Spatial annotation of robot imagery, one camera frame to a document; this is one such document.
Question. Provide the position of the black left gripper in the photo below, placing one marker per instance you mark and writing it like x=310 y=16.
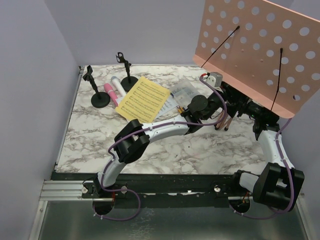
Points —
x=230 y=94

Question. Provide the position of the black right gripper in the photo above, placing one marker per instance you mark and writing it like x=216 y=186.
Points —
x=244 y=109

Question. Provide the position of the white sheet music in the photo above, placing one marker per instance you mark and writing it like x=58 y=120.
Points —
x=167 y=106

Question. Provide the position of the pink music stand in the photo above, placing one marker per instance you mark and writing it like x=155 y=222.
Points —
x=268 y=52

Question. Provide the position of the yellow sheet music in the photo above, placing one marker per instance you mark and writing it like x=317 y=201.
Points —
x=143 y=102

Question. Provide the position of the black round-base mic stand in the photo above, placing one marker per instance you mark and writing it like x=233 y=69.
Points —
x=129 y=81

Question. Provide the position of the white toy microphone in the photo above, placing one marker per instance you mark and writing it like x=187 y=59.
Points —
x=117 y=84

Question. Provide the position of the pink toy microphone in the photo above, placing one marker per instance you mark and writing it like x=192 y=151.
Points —
x=110 y=91

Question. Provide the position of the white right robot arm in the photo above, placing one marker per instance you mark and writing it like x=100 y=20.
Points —
x=279 y=184

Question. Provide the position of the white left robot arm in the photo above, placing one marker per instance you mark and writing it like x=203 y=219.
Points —
x=131 y=142

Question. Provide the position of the yellow utility knife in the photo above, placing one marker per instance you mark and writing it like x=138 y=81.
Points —
x=180 y=109

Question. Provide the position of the clear plastic organizer box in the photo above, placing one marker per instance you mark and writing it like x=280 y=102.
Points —
x=183 y=93

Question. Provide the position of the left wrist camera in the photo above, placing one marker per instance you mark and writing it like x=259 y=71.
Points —
x=214 y=79

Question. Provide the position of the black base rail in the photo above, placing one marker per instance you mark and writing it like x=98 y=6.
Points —
x=166 y=191

